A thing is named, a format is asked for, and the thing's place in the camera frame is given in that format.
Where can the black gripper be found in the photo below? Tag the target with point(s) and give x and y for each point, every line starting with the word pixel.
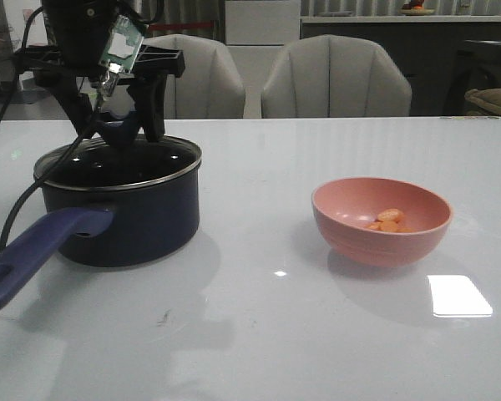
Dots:
pixel 80 31

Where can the glass lid with blue knob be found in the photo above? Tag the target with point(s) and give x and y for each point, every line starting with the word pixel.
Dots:
pixel 125 155

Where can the pink bowl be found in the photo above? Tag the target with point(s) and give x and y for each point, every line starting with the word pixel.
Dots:
pixel 343 207

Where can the orange ham slices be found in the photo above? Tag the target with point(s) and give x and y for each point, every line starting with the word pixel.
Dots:
pixel 391 220

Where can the green circuit board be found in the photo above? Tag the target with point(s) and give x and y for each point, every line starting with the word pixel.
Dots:
pixel 122 47

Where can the red barrier belt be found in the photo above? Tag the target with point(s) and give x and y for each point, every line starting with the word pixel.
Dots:
pixel 181 26

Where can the left grey upholstered chair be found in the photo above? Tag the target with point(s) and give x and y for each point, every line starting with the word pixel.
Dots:
pixel 209 88

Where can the grey upholstered chair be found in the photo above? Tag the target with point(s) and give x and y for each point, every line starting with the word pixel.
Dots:
pixel 209 88
pixel 331 76

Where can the dark blue saucepan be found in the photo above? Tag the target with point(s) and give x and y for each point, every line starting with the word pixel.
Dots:
pixel 103 228

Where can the white cabinet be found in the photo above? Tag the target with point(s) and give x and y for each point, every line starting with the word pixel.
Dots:
pixel 255 31

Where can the right grey upholstered chair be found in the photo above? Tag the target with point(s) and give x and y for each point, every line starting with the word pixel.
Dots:
pixel 331 76

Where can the fruit plate on counter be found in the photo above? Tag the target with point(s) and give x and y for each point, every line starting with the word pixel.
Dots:
pixel 415 8

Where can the dark counter sideboard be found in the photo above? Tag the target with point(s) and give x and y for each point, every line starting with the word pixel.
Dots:
pixel 422 47

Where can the dark side table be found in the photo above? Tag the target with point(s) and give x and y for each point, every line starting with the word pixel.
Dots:
pixel 477 66

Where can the beige sofa cushion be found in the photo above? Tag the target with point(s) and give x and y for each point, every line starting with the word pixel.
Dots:
pixel 488 100

